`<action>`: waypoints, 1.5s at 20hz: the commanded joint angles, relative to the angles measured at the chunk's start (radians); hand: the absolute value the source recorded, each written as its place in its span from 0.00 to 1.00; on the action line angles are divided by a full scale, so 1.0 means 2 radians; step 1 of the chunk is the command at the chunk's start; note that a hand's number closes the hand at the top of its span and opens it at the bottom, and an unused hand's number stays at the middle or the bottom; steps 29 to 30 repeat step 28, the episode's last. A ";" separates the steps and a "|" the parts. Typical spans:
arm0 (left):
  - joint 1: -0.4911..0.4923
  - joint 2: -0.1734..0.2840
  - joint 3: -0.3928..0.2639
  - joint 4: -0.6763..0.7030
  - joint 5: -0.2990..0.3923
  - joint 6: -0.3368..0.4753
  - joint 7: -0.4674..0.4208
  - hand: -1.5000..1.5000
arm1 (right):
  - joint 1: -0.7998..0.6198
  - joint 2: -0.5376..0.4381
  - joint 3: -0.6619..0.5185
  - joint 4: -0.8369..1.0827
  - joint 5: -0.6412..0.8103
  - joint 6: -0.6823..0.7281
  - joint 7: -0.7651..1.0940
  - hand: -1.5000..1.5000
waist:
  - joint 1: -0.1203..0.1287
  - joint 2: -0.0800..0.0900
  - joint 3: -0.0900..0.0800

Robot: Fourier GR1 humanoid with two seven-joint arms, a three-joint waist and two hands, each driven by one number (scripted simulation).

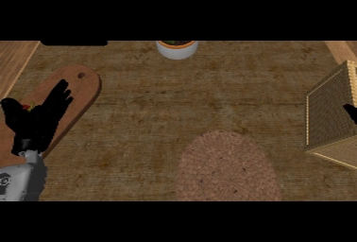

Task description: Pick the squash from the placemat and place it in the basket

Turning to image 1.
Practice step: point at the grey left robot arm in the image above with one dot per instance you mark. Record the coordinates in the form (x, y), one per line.
(20, 181)

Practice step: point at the white plant pot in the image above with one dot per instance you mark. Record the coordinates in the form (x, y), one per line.
(177, 50)

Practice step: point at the red and green vegetable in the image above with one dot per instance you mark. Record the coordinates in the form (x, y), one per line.
(28, 106)

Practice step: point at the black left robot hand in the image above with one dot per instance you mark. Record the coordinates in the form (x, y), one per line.
(37, 117)

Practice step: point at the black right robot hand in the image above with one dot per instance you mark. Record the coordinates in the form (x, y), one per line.
(351, 112)

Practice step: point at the tan wicker basket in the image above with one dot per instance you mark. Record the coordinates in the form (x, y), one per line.
(330, 116)

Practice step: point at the brown wooden cutting board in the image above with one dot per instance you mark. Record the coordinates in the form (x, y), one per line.
(74, 91)

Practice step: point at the round woven brown placemat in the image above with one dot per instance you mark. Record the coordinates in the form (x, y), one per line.
(226, 168)

